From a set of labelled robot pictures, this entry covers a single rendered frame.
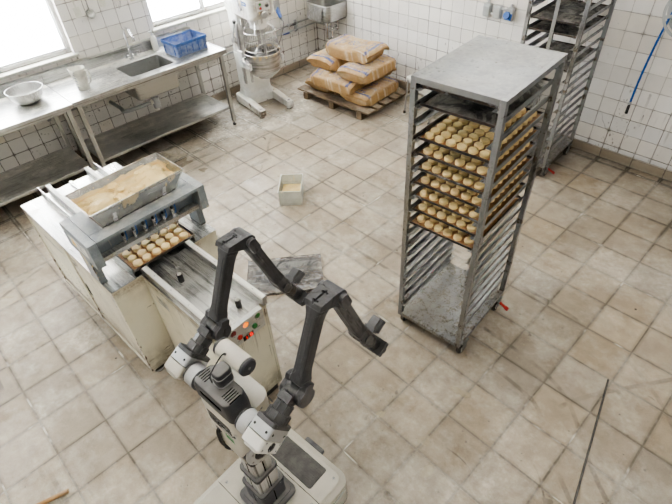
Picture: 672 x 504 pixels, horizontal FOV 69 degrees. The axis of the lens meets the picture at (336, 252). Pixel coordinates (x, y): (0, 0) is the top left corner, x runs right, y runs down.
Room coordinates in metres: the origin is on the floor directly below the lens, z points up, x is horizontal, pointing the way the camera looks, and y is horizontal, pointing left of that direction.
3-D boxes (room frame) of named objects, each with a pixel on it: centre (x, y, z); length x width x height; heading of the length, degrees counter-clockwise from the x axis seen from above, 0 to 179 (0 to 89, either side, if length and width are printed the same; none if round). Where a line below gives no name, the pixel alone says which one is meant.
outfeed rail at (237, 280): (2.44, 1.09, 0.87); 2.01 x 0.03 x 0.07; 45
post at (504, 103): (1.90, -0.75, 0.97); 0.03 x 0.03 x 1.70; 47
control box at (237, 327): (1.64, 0.50, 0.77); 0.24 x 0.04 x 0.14; 135
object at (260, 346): (1.90, 0.76, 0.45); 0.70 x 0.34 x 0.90; 45
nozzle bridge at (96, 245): (2.26, 1.11, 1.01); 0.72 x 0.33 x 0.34; 135
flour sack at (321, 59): (6.16, -0.19, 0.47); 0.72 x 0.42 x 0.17; 132
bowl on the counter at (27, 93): (4.43, 2.75, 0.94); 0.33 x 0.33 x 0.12
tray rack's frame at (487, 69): (2.28, -0.80, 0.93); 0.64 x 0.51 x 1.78; 137
